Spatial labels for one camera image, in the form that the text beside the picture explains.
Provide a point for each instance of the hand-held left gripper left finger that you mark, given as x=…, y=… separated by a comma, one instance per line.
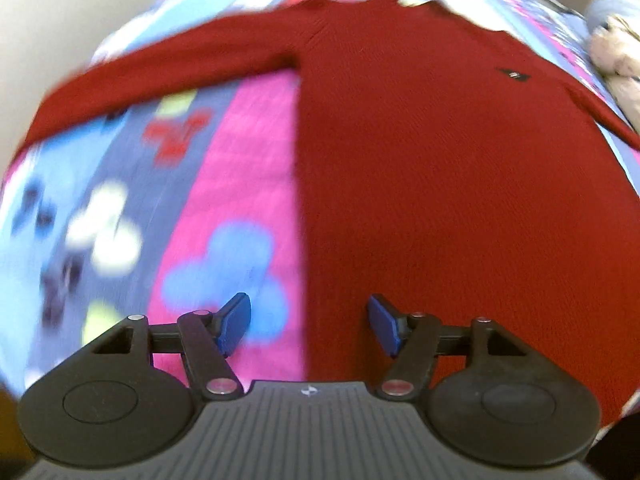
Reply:
x=234, y=321

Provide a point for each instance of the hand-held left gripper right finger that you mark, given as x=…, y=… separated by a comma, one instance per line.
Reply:
x=382, y=321

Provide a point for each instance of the beige star print quilt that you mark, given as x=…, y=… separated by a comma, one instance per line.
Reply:
x=616, y=57

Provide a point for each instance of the printed striped floral blanket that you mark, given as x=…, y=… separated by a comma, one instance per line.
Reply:
x=235, y=170

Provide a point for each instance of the red knitted sweater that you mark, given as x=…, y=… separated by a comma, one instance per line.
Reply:
x=425, y=160

